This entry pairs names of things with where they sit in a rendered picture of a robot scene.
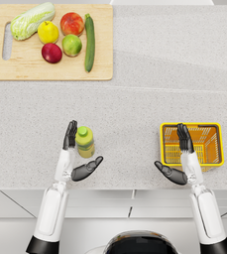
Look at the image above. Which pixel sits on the yellow slatted basket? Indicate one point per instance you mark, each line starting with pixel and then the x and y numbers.
pixel 210 145

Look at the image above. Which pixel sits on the yellow lemon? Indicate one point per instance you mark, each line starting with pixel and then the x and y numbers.
pixel 48 32

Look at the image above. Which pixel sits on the wooden cutting board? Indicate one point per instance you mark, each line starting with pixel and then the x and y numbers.
pixel 29 67

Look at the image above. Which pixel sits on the napa cabbage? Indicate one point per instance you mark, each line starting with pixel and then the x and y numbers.
pixel 30 21

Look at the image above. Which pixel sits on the green tea bottle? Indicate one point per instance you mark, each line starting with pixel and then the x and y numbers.
pixel 85 141

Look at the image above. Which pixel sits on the green cucumber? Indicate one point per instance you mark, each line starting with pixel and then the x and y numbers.
pixel 90 43

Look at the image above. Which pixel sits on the green apple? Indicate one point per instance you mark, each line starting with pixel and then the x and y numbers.
pixel 72 45

